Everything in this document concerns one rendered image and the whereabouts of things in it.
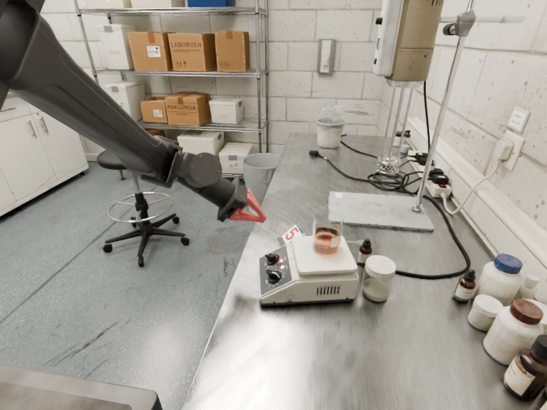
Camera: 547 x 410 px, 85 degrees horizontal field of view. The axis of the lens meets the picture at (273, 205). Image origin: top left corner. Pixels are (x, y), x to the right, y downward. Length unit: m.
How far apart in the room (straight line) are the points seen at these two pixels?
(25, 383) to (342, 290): 0.96
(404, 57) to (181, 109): 2.20
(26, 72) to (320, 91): 2.72
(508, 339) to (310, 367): 0.32
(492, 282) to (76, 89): 0.72
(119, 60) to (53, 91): 2.76
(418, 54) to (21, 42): 0.74
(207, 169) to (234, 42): 2.15
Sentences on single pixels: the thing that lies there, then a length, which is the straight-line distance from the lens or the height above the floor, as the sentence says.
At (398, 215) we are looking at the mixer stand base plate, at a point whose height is 0.76.
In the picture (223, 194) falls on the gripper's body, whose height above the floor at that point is 0.96.
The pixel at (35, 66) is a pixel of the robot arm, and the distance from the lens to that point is 0.32.
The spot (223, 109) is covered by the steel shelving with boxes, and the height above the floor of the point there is 0.69.
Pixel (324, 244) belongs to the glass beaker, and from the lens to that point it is 0.62.
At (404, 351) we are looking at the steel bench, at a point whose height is 0.75.
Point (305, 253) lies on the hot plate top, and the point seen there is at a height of 0.84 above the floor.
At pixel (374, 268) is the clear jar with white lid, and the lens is 0.65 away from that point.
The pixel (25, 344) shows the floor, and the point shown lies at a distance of 1.90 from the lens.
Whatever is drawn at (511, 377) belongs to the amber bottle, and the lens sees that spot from 0.65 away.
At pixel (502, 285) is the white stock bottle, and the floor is 0.82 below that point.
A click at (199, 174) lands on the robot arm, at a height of 1.03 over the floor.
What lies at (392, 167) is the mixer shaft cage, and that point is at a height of 0.91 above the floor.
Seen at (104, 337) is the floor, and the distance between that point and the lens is 1.74.
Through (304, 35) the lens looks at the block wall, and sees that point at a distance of 2.90.
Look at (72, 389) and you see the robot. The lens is 1.15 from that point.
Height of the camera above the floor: 1.23
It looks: 29 degrees down
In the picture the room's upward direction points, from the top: straight up
